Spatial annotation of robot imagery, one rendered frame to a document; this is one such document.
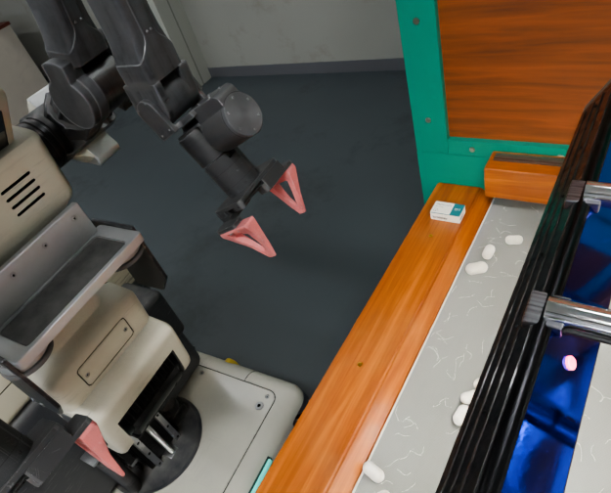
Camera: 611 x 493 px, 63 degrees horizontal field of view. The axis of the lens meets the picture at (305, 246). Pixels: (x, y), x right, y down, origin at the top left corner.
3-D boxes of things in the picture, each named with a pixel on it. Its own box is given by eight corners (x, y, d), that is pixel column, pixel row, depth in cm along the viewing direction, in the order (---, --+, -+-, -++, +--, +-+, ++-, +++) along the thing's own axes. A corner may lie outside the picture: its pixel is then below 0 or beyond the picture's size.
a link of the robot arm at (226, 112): (172, 75, 69) (132, 109, 64) (213, 33, 60) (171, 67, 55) (231, 142, 73) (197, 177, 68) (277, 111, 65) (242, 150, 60)
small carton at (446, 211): (430, 218, 101) (429, 211, 100) (437, 207, 103) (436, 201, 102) (459, 223, 98) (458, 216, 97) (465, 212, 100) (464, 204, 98)
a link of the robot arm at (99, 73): (78, 77, 77) (53, 95, 74) (90, 34, 69) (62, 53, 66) (126, 118, 79) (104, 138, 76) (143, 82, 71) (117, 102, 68)
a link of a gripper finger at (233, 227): (303, 228, 72) (261, 180, 69) (280, 263, 68) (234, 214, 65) (276, 237, 77) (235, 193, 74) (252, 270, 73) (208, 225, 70)
